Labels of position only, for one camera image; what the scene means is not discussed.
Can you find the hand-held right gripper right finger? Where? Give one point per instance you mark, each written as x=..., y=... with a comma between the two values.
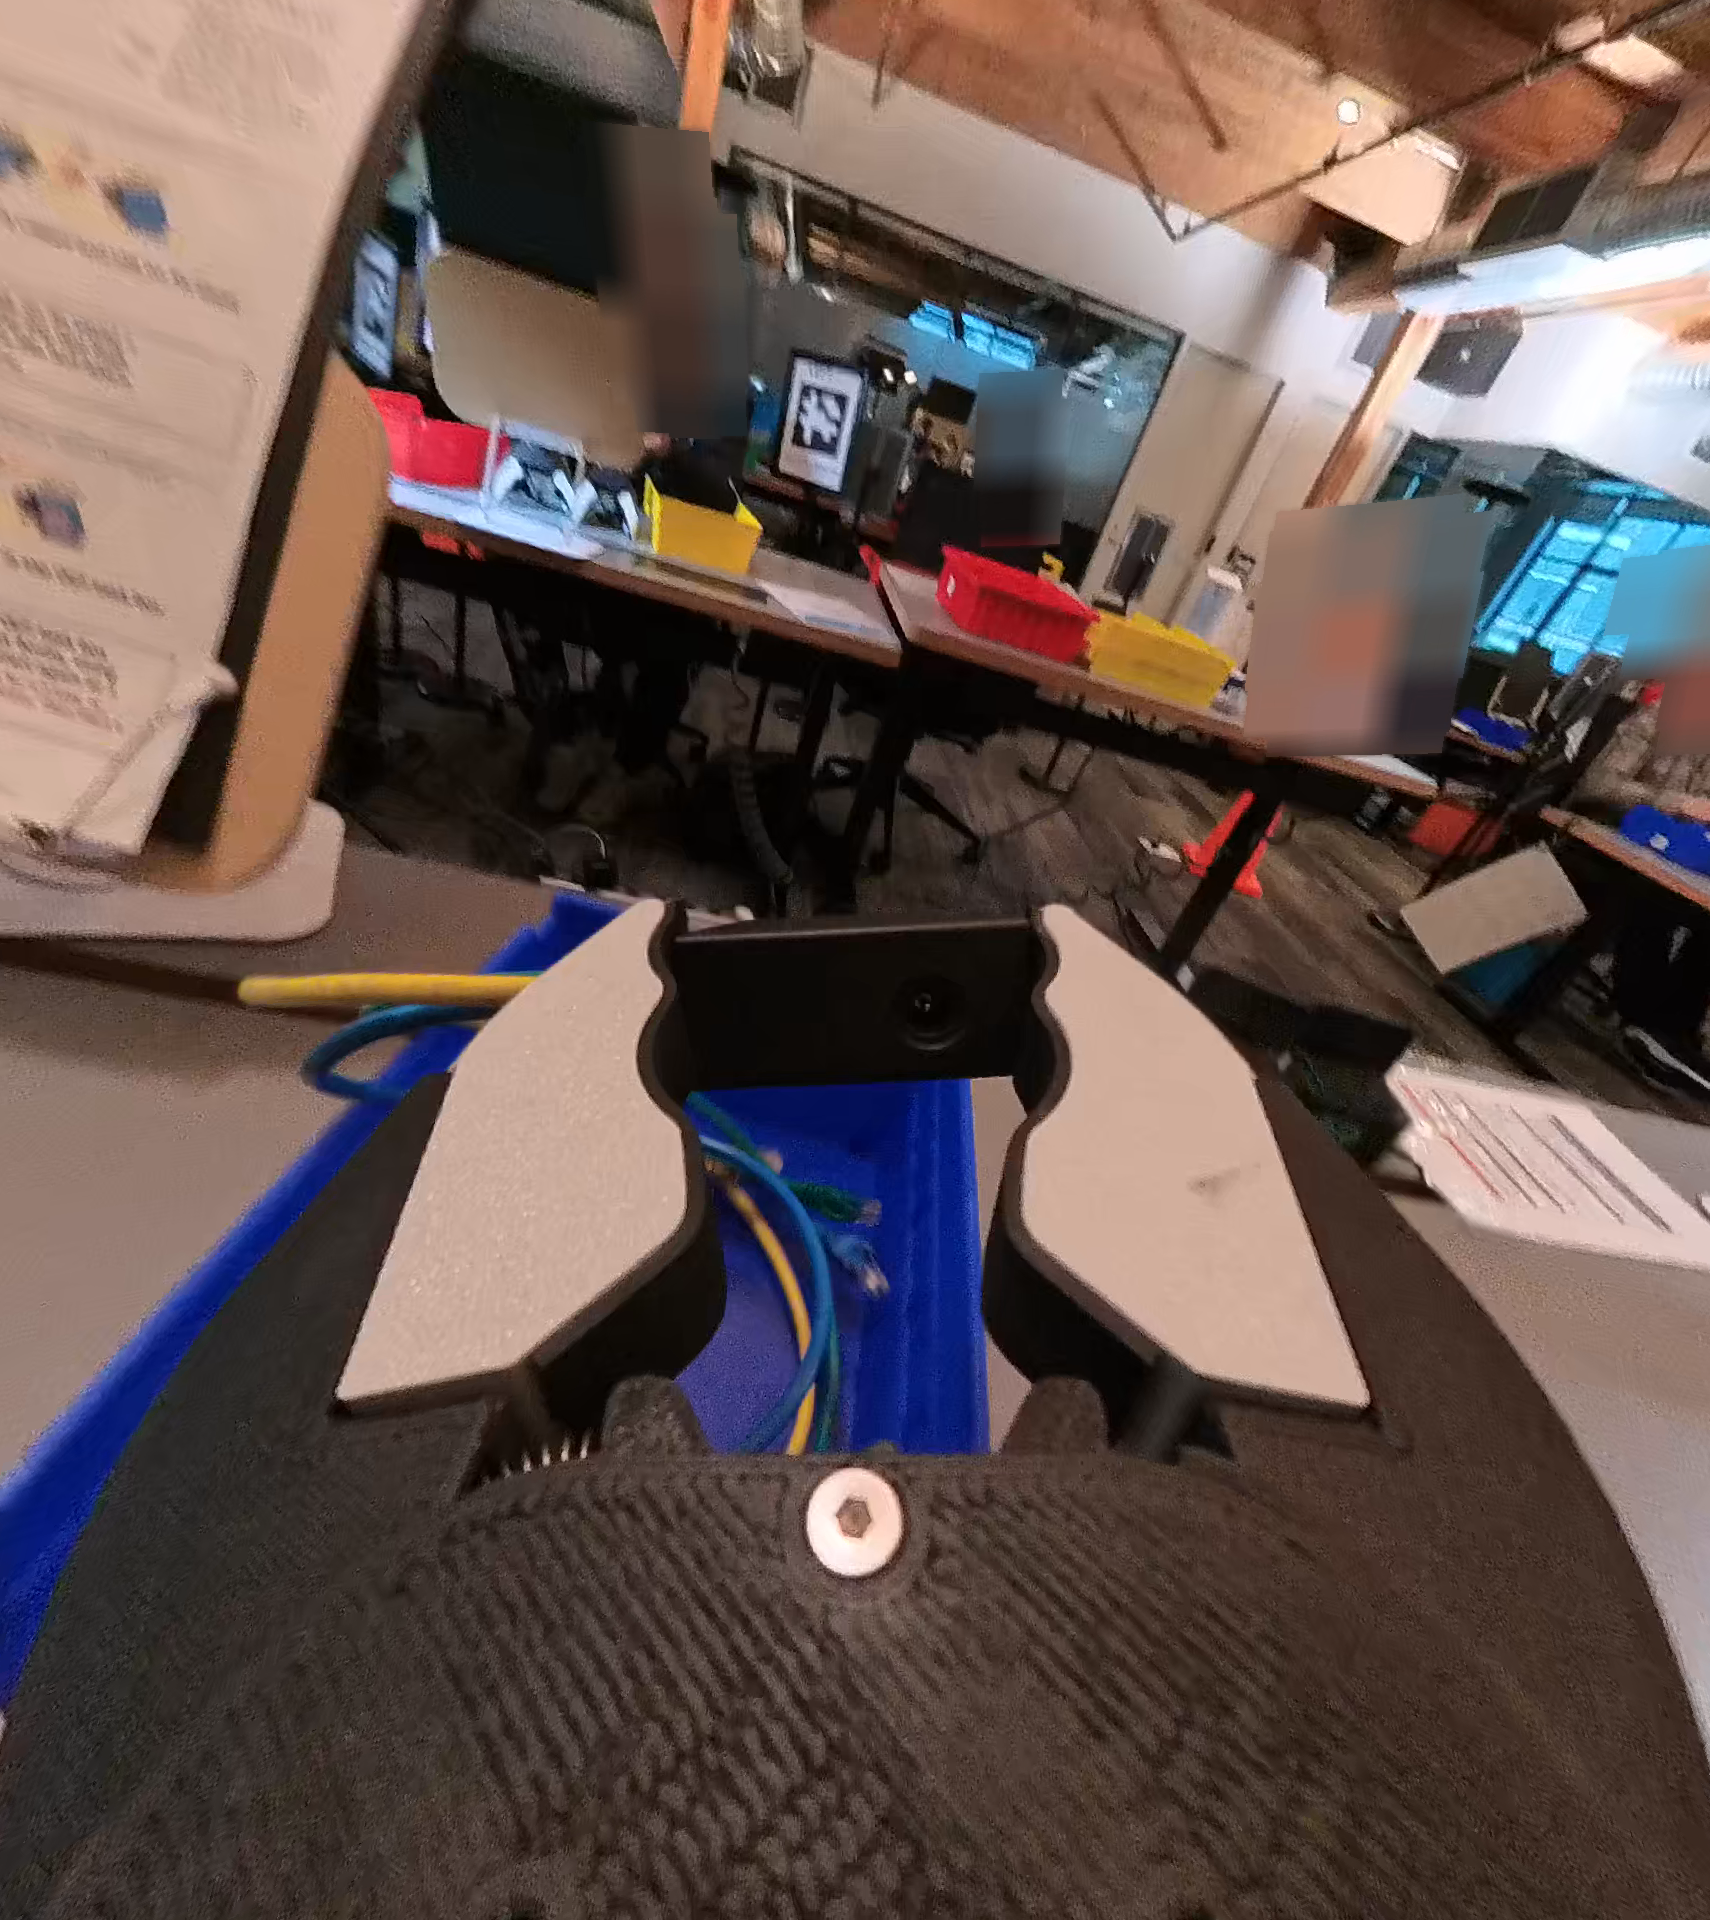
x=1170, y=1203

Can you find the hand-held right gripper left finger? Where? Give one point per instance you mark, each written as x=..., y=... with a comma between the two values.
x=538, y=1187

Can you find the large blue plastic bin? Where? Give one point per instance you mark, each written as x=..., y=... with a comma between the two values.
x=921, y=1203

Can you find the black network switch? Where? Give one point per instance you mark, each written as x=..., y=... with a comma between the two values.
x=794, y=996

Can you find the orange traffic cone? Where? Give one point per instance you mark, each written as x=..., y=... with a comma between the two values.
x=1229, y=847

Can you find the printed paper sheet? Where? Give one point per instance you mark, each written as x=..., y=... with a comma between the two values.
x=1546, y=1167

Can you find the grey leaning panel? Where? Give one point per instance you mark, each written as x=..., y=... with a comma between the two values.
x=1492, y=911

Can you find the yellow plastic bin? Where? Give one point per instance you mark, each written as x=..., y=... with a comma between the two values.
x=697, y=536
x=1152, y=659

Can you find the wooden display board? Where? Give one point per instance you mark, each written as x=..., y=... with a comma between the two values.
x=304, y=630

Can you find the red plastic basket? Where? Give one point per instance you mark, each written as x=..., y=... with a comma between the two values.
x=432, y=450
x=1015, y=603

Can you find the wooden work table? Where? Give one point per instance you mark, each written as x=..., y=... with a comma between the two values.
x=916, y=599
x=614, y=567

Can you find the small blue plastic bin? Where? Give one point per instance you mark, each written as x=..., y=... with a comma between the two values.
x=1688, y=845

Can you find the black and white marker sign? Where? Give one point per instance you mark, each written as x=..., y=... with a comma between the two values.
x=820, y=421

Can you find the tan display board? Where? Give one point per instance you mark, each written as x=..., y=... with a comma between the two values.
x=512, y=347

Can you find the printed instruction sheet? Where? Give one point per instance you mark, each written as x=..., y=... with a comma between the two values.
x=76, y=375

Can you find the black wall speaker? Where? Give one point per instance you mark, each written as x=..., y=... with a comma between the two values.
x=1471, y=357

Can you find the silver air duct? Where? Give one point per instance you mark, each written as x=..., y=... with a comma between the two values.
x=1696, y=213

